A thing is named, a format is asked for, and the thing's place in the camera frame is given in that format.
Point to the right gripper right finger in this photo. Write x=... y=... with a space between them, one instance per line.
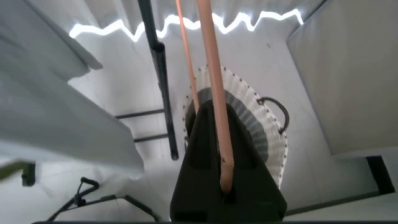
x=255 y=193

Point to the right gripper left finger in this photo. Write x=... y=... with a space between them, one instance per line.
x=196 y=186

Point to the pink clothes hanger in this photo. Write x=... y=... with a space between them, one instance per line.
x=213 y=77

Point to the pale grey shorts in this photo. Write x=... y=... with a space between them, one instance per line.
x=62 y=118

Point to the white laundry basket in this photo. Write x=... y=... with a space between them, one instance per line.
x=267 y=124

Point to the black clothes rack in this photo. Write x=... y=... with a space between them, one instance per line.
x=161 y=77

